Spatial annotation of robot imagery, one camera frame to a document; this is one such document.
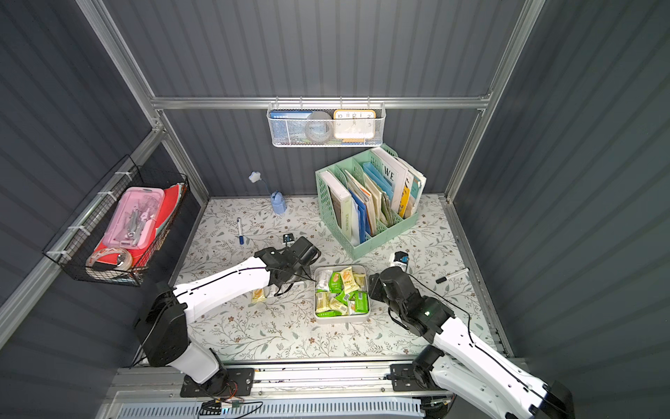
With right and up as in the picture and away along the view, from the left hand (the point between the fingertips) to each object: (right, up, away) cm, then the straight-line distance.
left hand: (302, 270), depth 85 cm
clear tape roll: (-43, +5, -19) cm, 47 cm away
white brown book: (+13, +22, 0) cm, 26 cm away
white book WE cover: (+33, +33, +9) cm, 47 cm away
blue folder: (+21, +17, +5) cm, 27 cm away
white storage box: (+13, -9, +2) cm, 16 cm away
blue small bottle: (-14, +25, +25) cm, 38 cm away
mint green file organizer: (+21, +33, +9) cm, 40 cm away
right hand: (+24, -1, -7) cm, 25 cm away
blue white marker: (-29, +10, +21) cm, 37 cm away
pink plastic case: (-45, +16, -13) cm, 50 cm away
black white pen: (+50, -5, +9) cm, 51 cm away
